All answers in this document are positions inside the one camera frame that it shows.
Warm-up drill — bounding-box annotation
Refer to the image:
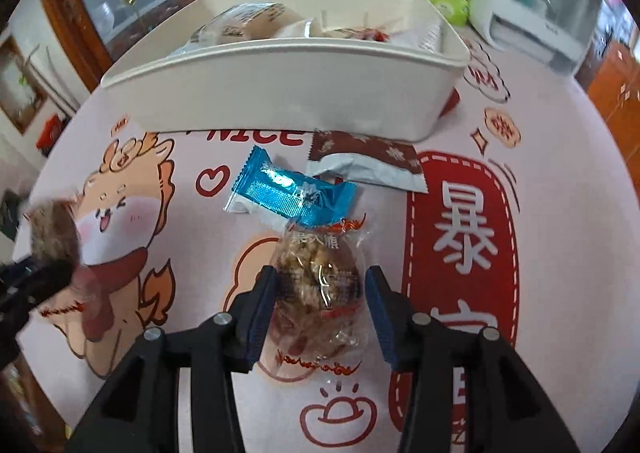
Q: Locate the brown fuzzy snack packet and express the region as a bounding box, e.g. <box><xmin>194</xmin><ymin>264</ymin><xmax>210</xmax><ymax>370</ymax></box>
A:
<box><xmin>27</xmin><ymin>199</ymin><xmax>80</xmax><ymax>267</ymax></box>

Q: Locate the clear walnut cake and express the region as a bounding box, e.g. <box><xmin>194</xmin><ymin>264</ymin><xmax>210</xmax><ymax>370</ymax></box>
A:
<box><xmin>260</xmin><ymin>218</ymin><xmax>369</xmax><ymax>383</ymax></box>

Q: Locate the blue nut bar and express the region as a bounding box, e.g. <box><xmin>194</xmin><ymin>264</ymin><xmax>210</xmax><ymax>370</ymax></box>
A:
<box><xmin>224</xmin><ymin>145</ymin><xmax>356</xmax><ymax>231</ymax></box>

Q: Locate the light blue snack bag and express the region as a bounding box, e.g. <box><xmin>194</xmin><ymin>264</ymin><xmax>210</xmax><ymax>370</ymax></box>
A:
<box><xmin>182</xmin><ymin>2</ymin><xmax>314</xmax><ymax>51</ymax></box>

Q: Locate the brown white snowflake packet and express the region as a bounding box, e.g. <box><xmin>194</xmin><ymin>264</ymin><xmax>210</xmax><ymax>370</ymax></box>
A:
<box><xmin>306</xmin><ymin>131</ymin><xmax>428</xmax><ymax>194</ymax></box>

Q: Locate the white plastic storage bin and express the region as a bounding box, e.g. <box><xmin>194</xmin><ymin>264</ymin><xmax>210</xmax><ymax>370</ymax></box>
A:
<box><xmin>101</xmin><ymin>0</ymin><xmax>470</xmax><ymax>142</ymax></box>

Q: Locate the wooden sideboard cabinet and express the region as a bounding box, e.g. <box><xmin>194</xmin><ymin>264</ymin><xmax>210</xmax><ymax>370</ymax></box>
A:
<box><xmin>588</xmin><ymin>41</ymin><xmax>639</xmax><ymax>181</ymax></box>

